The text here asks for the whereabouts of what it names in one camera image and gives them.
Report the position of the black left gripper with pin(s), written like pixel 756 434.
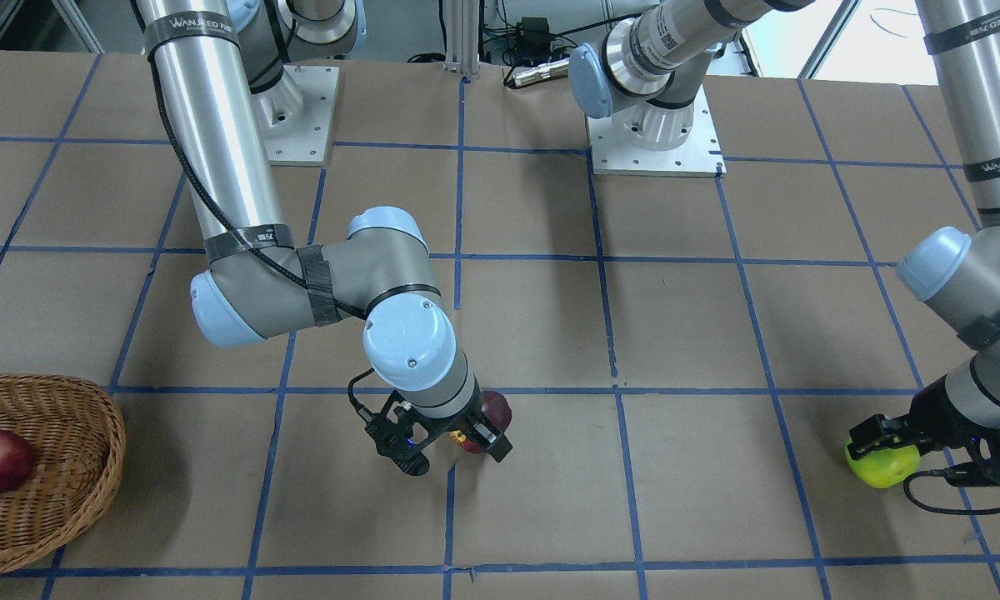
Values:
pixel 936 412

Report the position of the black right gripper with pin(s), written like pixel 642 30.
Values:
pixel 491 437

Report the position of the green apple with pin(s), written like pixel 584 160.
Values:
pixel 884 468

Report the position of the dark red apple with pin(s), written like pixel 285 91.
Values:
pixel 497 410

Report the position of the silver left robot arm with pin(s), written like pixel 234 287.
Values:
pixel 653 64

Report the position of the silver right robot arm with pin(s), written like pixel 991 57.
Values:
pixel 233 107

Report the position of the woven wicker basket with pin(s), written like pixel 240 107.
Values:
pixel 77 432

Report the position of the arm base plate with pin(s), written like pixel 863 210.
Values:
pixel 651 141
pixel 295 115

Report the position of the aluminium frame post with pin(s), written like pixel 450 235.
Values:
pixel 462 37

